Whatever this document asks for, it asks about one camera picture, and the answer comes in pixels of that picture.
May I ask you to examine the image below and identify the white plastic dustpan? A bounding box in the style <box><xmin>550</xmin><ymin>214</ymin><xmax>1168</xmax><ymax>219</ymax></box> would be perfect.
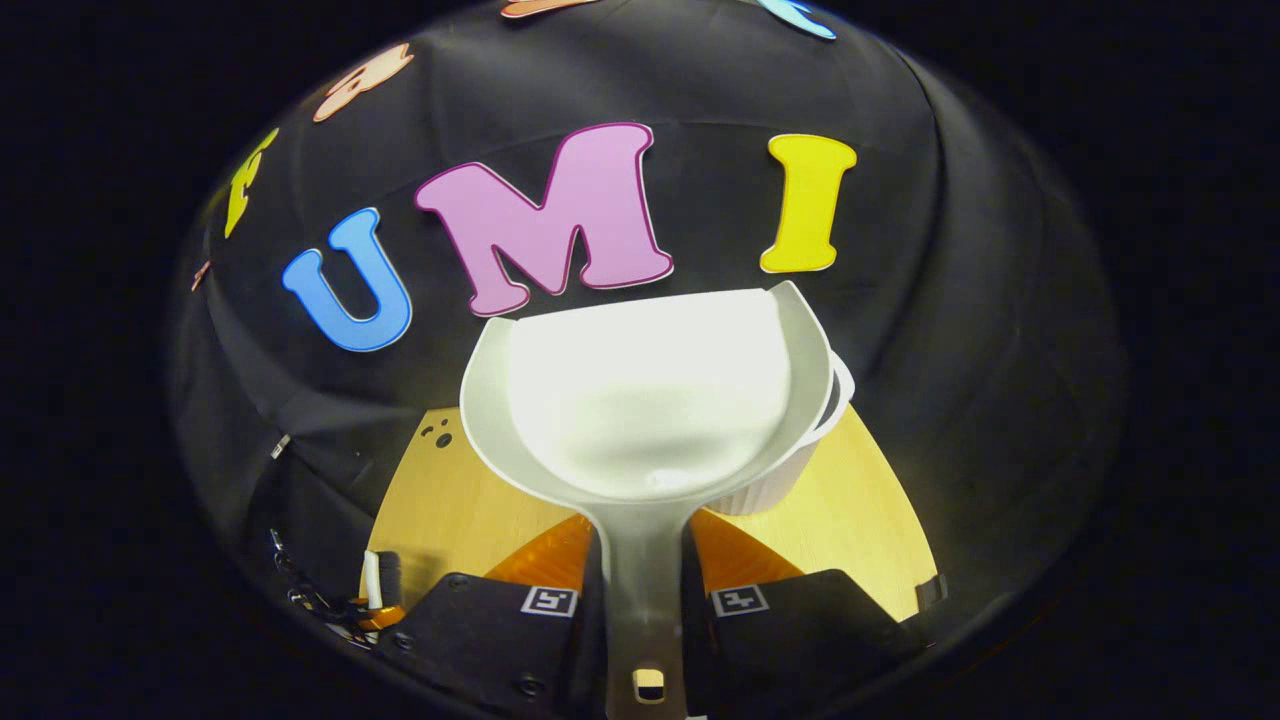
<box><xmin>459</xmin><ymin>280</ymin><xmax>837</xmax><ymax>720</ymax></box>

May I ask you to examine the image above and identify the small white broom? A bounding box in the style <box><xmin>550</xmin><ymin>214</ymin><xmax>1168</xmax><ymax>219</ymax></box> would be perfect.
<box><xmin>362</xmin><ymin>548</ymin><xmax>404</xmax><ymax>611</ymax></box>

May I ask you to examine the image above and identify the wooden desktop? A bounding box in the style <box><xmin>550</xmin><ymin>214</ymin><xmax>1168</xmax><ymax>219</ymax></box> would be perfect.
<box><xmin>360</xmin><ymin>405</ymin><xmax>941</xmax><ymax>623</ymax></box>

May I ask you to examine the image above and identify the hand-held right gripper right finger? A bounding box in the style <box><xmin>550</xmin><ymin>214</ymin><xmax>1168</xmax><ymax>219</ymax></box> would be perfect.
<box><xmin>682</xmin><ymin>508</ymin><xmax>926</xmax><ymax>719</ymax></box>

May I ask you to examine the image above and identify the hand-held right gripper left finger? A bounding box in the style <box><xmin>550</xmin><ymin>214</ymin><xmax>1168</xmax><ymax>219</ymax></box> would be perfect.
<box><xmin>375</xmin><ymin>515</ymin><xmax>609</xmax><ymax>720</ymax></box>

